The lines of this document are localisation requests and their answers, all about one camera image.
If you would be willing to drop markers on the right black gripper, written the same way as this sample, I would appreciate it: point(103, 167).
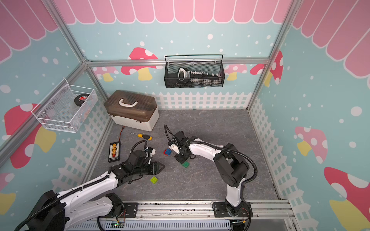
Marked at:
point(181, 160)

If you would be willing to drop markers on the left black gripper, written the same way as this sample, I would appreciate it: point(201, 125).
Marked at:
point(154, 168)

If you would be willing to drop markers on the lime green lego brick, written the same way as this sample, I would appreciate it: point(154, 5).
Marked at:
point(154, 180)

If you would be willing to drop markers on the dark green long lego brick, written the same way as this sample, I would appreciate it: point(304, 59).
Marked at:
point(186, 164)

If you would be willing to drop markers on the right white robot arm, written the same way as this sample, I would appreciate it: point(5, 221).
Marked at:
point(235, 168)

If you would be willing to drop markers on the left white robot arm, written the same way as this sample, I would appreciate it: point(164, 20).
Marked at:
point(93, 199)

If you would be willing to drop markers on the brown lid storage box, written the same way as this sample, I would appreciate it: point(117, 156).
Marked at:
point(133, 110)

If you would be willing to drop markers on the screwdriver bit set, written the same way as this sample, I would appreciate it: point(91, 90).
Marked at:
point(192, 78)

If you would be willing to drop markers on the green circuit board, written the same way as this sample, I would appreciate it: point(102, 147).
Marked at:
point(117, 225)

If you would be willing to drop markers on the black tape roll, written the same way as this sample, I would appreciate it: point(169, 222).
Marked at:
point(80, 99)

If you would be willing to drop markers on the yellow handle screwdriver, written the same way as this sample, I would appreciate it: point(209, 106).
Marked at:
point(143, 136)

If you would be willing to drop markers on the black wire wall basket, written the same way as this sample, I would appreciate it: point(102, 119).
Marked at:
point(208, 63)

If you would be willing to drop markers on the white wire wall basket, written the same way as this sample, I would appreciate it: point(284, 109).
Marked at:
point(58, 112)

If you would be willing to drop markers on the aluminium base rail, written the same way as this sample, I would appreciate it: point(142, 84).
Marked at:
point(198, 215)

